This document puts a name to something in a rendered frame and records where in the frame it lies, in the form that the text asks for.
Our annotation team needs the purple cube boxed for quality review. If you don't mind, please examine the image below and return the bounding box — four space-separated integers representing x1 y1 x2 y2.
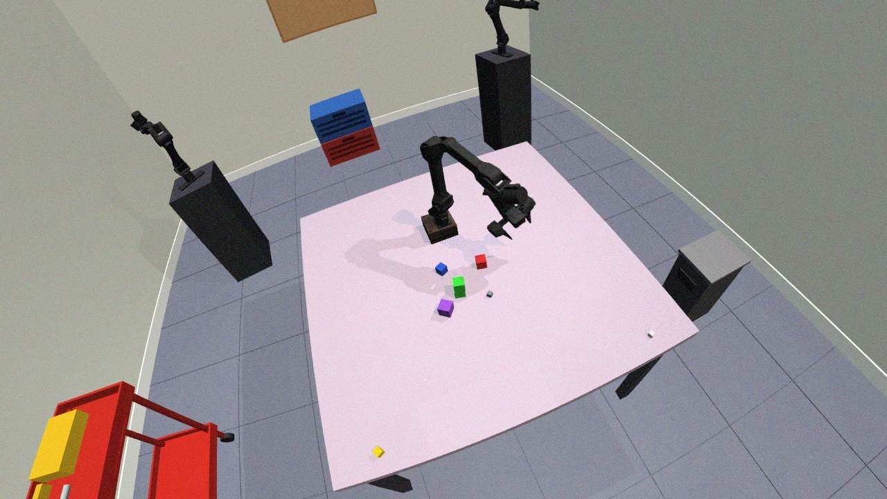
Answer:
437 299 454 317

